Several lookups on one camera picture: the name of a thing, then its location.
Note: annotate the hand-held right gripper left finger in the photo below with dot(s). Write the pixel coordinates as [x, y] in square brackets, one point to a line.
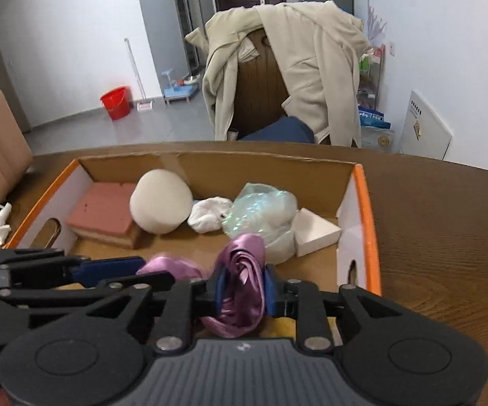
[221, 289]

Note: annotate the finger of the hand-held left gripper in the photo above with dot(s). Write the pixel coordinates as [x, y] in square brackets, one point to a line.
[104, 270]
[58, 294]

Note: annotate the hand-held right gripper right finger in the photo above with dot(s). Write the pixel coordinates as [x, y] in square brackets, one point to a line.
[271, 292]

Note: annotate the purple satin ribbon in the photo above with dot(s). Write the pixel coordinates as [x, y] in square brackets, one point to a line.
[244, 258]

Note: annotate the pink brown layered sponge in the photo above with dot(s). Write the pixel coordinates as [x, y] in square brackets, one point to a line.
[100, 208]

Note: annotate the white cloth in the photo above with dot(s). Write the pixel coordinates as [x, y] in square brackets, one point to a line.
[208, 216]

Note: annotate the white foam block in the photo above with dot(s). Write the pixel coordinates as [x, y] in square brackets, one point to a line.
[316, 230]

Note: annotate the clear plastic bag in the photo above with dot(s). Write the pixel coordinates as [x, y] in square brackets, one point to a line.
[265, 211]

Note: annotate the white round sponge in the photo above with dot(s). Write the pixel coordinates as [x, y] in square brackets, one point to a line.
[159, 203]

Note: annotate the red cardboard box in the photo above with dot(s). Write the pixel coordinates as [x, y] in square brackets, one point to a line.
[269, 171]

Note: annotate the blue seat cushion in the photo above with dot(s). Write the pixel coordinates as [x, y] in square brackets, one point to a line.
[286, 133]

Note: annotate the red bucket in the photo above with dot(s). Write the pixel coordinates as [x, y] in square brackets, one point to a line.
[116, 103]

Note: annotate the white mop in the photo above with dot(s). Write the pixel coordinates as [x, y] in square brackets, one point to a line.
[144, 105]

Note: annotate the small blue stool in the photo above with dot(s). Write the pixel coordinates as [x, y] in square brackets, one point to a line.
[178, 91]

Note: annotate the wooden chair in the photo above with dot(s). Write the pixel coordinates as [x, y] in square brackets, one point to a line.
[256, 93]

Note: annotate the blue white package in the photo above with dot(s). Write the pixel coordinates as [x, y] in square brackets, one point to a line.
[372, 118]

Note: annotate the beige coat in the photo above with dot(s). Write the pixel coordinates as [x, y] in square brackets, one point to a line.
[311, 72]

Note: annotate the white flat board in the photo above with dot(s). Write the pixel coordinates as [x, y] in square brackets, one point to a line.
[425, 127]

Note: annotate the grey interior door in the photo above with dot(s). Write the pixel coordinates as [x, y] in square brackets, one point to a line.
[163, 17]

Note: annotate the purple wall sticker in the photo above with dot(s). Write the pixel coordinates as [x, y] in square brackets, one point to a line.
[375, 21]

